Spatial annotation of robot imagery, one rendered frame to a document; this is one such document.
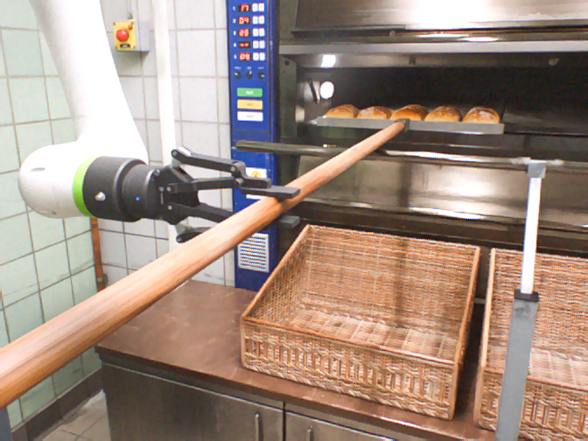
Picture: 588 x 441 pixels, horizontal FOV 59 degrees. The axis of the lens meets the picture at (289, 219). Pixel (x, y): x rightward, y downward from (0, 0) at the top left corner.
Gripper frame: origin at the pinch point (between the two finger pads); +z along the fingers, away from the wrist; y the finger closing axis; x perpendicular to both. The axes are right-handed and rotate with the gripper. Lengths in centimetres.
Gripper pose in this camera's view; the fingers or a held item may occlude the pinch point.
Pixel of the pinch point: (271, 205)
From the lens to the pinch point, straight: 65.9
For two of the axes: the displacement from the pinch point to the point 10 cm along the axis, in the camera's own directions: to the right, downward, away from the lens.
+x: -3.6, 2.7, -8.9
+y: -0.1, 9.6, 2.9
